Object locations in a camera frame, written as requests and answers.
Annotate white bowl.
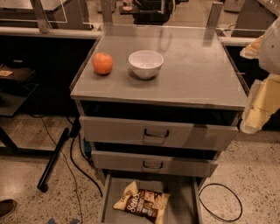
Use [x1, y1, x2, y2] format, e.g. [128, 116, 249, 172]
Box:
[129, 50, 164, 80]

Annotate black floor cable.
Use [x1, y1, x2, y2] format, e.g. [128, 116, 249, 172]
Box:
[65, 116, 104, 199]

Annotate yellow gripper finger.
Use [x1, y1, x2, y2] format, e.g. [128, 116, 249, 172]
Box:
[240, 73, 280, 134]
[240, 36, 263, 60]

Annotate grey drawer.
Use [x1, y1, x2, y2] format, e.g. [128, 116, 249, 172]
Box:
[98, 173, 204, 224]
[92, 150, 218, 178]
[80, 116, 237, 151]

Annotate black office chair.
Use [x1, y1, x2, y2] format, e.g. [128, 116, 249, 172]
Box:
[119, 0, 180, 25]

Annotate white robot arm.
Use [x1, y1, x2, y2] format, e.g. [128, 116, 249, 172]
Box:
[240, 17, 280, 134]

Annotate black stand leg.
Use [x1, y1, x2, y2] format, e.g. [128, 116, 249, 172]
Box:
[37, 128, 69, 193]

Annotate bottom grey drawer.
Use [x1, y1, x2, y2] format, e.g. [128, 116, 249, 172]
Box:
[98, 173, 204, 224]

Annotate black side table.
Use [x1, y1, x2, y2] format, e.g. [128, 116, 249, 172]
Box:
[0, 59, 39, 156]

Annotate brown chip bag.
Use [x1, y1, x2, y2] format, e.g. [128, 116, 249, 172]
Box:
[113, 181, 170, 224]

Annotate grey drawer cabinet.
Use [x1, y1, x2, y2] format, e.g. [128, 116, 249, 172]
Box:
[69, 24, 249, 182]

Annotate black cable loop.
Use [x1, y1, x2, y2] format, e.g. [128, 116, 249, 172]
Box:
[198, 182, 243, 223]

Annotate middle grey drawer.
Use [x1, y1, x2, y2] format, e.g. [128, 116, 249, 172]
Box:
[92, 150, 218, 178]

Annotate dark shoe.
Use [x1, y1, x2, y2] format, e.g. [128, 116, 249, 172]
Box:
[0, 199, 17, 219]

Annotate top grey drawer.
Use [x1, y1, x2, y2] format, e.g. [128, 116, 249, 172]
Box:
[80, 116, 237, 151]

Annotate orange fruit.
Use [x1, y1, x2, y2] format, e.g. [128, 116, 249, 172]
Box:
[93, 52, 113, 75]

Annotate white counter rail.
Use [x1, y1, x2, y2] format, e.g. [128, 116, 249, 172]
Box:
[0, 26, 102, 39]

